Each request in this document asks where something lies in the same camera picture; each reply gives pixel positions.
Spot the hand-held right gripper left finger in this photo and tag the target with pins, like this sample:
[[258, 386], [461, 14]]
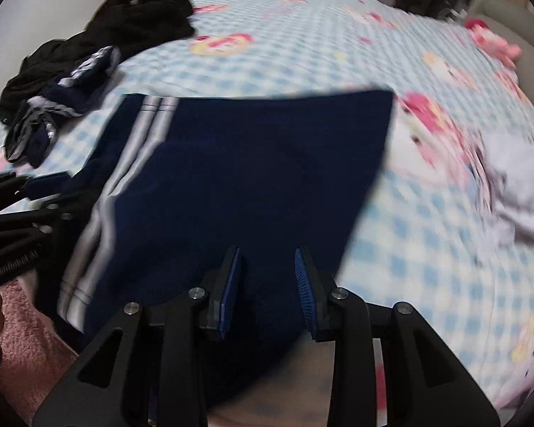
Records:
[[229, 296]]

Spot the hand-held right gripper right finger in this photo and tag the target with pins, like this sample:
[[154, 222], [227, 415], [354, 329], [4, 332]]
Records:
[[304, 296]]

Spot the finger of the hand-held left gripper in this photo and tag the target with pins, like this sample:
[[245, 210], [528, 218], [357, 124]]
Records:
[[49, 183], [49, 215]]

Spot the navy white-striped pants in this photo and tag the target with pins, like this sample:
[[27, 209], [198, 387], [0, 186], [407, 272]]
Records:
[[249, 178]]

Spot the black clothes pile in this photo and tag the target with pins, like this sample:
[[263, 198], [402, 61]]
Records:
[[129, 26]]

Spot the pink fuzzy cloth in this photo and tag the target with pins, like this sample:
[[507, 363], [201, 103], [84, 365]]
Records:
[[31, 347]]

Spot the navy white-striped garment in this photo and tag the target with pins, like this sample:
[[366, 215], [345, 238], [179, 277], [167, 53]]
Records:
[[78, 86]]

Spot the lavender cloth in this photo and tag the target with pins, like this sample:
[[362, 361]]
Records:
[[518, 187]]

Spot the blue checkered printed bed sheet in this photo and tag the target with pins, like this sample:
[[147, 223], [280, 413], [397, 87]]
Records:
[[293, 40]]

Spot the pink plush toy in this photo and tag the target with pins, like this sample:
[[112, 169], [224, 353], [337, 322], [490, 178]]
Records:
[[494, 42]]

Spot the beige headboard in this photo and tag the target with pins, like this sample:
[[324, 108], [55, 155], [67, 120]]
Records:
[[529, 26]]

